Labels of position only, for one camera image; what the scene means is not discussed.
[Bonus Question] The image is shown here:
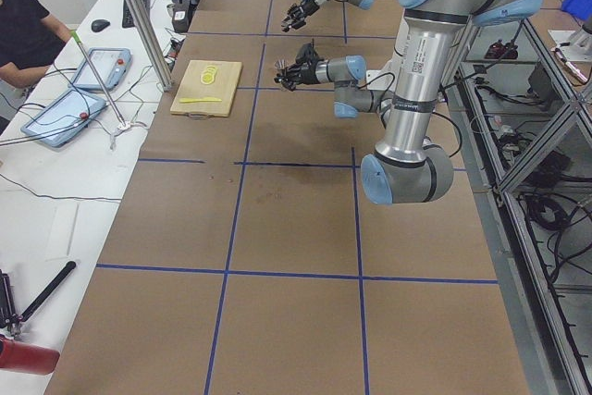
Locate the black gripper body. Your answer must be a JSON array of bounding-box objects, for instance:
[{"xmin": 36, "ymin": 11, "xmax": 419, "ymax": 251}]
[
  {"xmin": 292, "ymin": 0, "xmax": 319, "ymax": 20},
  {"xmin": 293, "ymin": 59, "xmax": 322, "ymax": 85}
]

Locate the bamboo cutting board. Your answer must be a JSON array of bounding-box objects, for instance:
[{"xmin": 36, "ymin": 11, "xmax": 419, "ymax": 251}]
[{"xmin": 170, "ymin": 60, "xmax": 242, "ymax": 117}]

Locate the yellow plastic knife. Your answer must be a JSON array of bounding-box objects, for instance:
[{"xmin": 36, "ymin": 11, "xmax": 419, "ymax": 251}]
[{"xmin": 179, "ymin": 96, "xmax": 223, "ymax": 104}]

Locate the black keyboard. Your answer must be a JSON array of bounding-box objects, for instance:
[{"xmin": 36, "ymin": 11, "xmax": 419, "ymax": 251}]
[{"xmin": 121, "ymin": 0, "xmax": 153, "ymax": 29}]

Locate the far teach pendant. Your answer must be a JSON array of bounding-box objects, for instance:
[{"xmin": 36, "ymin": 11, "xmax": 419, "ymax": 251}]
[{"xmin": 71, "ymin": 47, "xmax": 131, "ymax": 92}]

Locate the teach pendant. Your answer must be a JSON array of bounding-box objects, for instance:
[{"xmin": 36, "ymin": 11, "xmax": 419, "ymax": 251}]
[
  {"xmin": 21, "ymin": 88, "xmax": 106, "ymax": 148},
  {"xmin": 71, "ymin": 47, "xmax": 131, "ymax": 92}
]

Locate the black computer mouse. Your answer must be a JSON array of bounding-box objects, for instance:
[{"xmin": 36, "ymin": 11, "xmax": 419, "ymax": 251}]
[{"xmin": 91, "ymin": 19, "xmax": 111, "ymax": 33}]

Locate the near teach pendant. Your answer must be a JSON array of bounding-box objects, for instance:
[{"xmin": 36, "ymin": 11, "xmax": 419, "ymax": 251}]
[{"xmin": 21, "ymin": 88, "xmax": 106, "ymax": 148}]

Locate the person in black shirt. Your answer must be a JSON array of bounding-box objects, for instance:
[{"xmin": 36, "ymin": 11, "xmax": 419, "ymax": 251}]
[{"xmin": 1, "ymin": 0, "xmax": 71, "ymax": 89}]

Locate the black tripod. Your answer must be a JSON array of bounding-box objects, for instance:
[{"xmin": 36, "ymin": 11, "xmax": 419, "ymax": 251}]
[{"xmin": 0, "ymin": 260, "xmax": 78, "ymax": 340}]

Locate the red fire extinguisher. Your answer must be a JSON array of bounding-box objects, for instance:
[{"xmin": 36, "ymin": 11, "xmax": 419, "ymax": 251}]
[{"xmin": 0, "ymin": 335, "xmax": 60, "ymax": 376}]

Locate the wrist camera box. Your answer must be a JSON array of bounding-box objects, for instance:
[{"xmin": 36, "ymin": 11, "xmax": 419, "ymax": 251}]
[{"xmin": 295, "ymin": 41, "xmax": 320, "ymax": 65}]

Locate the aluminium frame post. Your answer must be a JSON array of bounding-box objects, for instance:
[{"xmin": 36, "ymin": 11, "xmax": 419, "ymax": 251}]
[{"xmin": 125, "ymin": 0, "xmax": 172, "ymax": 92}]

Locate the metal rod green handle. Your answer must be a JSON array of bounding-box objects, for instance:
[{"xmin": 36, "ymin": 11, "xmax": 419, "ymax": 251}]
[{"xmin": 70, "ymin": 31, "xmax": 131, "ymax": 141}]

